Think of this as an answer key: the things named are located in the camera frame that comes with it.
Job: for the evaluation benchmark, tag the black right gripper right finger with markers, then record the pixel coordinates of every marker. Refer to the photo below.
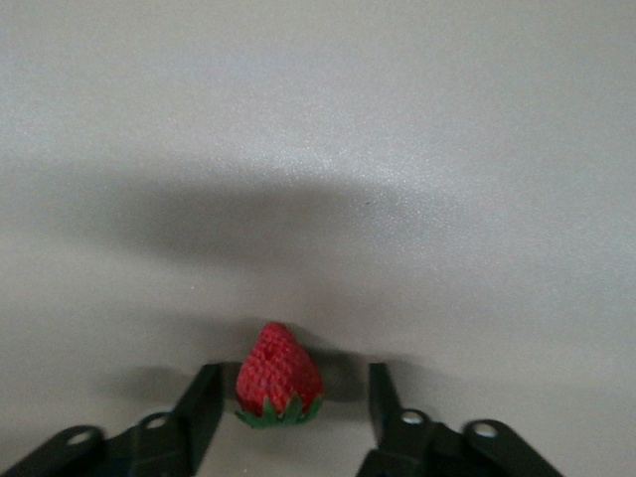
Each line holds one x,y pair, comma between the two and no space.
387,422

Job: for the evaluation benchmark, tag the red toy strawberry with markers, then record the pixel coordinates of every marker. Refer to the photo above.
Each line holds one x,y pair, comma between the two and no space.
275,367

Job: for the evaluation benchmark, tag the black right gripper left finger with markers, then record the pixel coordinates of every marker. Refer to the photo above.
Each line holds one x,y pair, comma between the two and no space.
199,412

